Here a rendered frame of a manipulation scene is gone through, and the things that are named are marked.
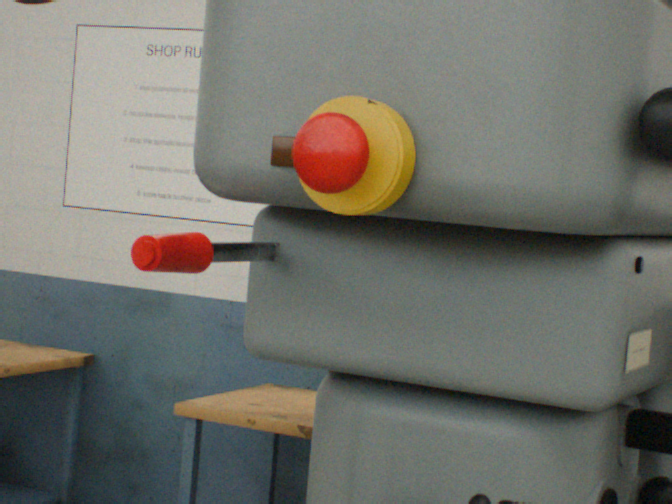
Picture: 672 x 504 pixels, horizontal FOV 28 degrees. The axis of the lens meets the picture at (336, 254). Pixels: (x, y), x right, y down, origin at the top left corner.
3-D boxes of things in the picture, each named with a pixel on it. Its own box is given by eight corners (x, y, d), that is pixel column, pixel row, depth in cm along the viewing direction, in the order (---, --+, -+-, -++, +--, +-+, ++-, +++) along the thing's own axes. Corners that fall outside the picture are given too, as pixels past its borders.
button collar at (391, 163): (395, 219, 66) (407, 98, 66) (288, 209, 68) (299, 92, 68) (411, 220, 68) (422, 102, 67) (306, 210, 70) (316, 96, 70)
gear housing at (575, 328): (616, 420, 73) (634, 238, 72) (230, 359, 83) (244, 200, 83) (718, 367, 103) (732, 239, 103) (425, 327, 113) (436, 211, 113)
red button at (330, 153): (354, 196, 63) (362, 112, 63) (280, 189, 65) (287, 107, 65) (381, 198, 66) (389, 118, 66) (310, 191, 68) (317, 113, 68)
